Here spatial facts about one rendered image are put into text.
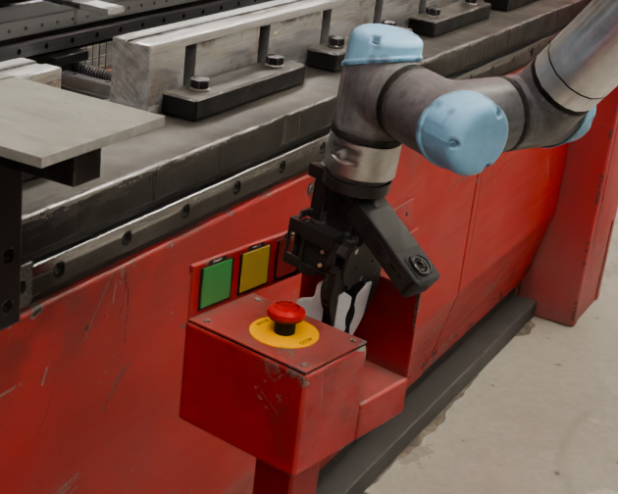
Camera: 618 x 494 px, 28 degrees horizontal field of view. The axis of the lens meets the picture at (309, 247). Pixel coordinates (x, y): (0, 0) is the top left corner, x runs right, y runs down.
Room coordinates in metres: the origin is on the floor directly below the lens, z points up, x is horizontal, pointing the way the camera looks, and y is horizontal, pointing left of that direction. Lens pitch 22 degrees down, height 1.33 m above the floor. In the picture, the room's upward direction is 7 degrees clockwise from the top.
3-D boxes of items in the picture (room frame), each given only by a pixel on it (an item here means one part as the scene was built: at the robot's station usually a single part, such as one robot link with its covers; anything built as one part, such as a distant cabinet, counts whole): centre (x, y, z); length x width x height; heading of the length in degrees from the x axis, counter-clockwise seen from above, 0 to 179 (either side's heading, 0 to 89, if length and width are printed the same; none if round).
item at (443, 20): (2.40, -0.22, 0.89); 0.30 x 0.05 x 0.03; 154
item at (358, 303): (1.24, -0.04, 0.77); 0.06 x 0.03 x 0.09; 55
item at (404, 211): (2.01, -0.15, 0.59); 0.15 x 0.02 x 0.07; 154
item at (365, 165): (1.21, -0.04, 0.95); 0.08 x 0.08 x 0.05
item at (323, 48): (2.04, -0.05, 0.89); 0.30 x 0.05 x 0.03; 154
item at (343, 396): (1.18, 0.00, 0.75); 0.20 x 0.16 x 0.18; 145
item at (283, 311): (1.14, 0.02, 0.79); 0.04 x 0.04 x 0.04
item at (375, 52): (1.21, -0.05, 1.03); 0.09 x 0.08 x 0.11; 39
